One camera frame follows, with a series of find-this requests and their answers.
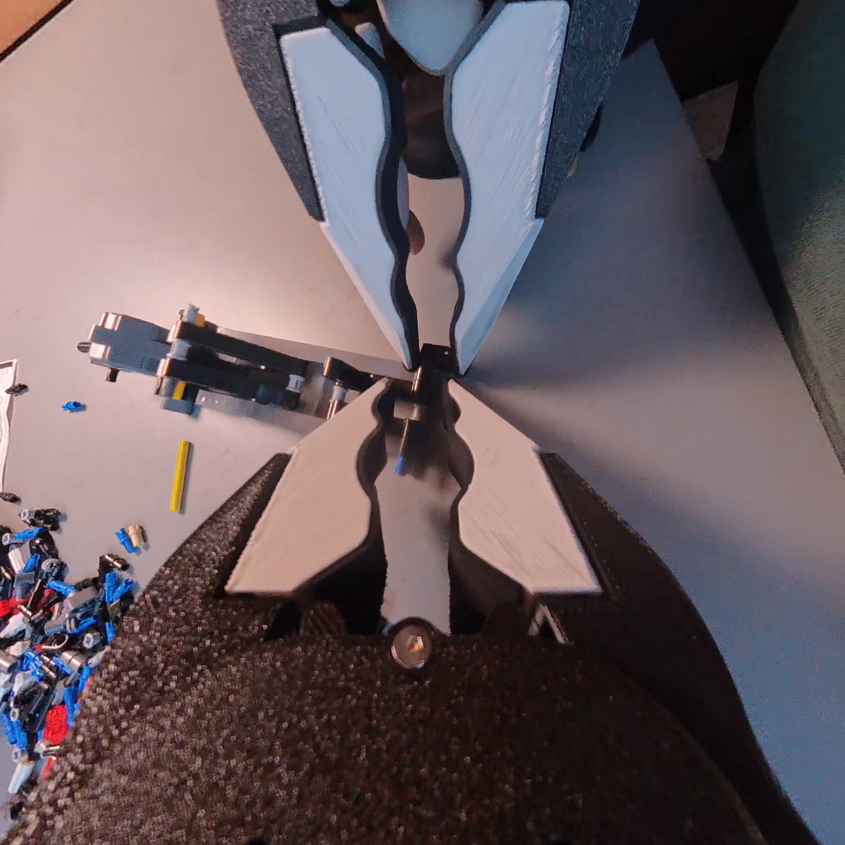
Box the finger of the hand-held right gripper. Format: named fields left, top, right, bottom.
left=444, top=0, right=573, bottom=375
left=280, top=23, right=419, bottom=371

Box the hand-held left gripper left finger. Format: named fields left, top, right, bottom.
left=228, top=383, right=400, bottom=600

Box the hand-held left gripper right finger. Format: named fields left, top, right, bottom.
left=440, top=379, right=603, bottom=598

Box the yellow axle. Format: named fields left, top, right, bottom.
left=169, top=441, right=191, bottom=513

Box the grey and black brick chassis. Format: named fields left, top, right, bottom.
left=80, top=304, right=456, bottom=423

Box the pile of small building pieces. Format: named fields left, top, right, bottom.
left=0, top=496, right=140, bottom=793

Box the grey desk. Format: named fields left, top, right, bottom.
left=0, top=0, right=845, bottom=845

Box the white sticker sheet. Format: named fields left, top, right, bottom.
left=0, top=360, right=19, bottom=483

